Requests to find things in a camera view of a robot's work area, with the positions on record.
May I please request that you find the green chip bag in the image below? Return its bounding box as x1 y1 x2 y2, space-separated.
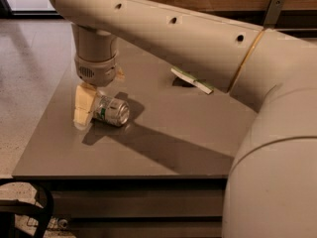
170 66 214 94

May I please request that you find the grey drawer cabinet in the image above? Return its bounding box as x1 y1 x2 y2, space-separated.
40 178 227 238

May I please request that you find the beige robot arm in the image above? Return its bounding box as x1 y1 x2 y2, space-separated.
50 0 317 238

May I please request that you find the right metal bracket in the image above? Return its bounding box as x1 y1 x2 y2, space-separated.
263 0 285 28

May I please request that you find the silver green 7up can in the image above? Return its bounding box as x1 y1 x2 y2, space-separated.
93 95 130 127

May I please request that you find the black chair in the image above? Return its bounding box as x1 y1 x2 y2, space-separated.
0 181 53 238

